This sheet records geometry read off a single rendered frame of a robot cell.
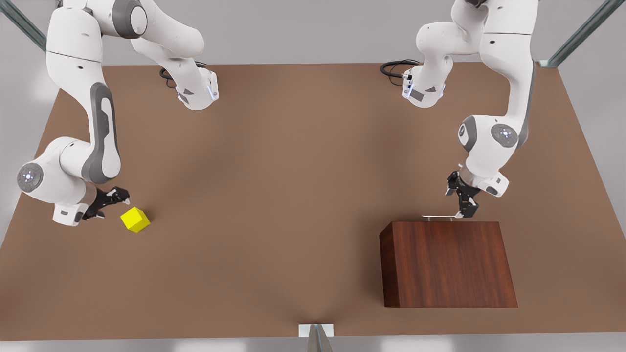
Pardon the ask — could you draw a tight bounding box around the yellow cube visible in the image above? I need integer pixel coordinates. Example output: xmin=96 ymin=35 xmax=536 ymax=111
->
xmin=120 ymin=207 xmax=151 ymax=233

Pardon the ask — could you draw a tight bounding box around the dark wooden drawer cabinet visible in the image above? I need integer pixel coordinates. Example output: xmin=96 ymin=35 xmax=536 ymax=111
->
xmin=379 ymin=221 xmax=519 ymax=309

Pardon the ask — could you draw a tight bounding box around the black cable loop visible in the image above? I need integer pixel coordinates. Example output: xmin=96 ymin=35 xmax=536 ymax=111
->
xmin=159 ymin=62 xmax=207 ymax=89
xmin=380 ymin=60 xmax=422 ymax=86

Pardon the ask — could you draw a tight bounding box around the silver frame post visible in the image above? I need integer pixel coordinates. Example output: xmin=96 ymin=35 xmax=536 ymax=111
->
xmin=0 ymin=0 xmax=48 ymax=52
xmin=299 ymin=323 xmax=335 ymax=352
xmin=538 ymin=0 xmax=626 ymax=68

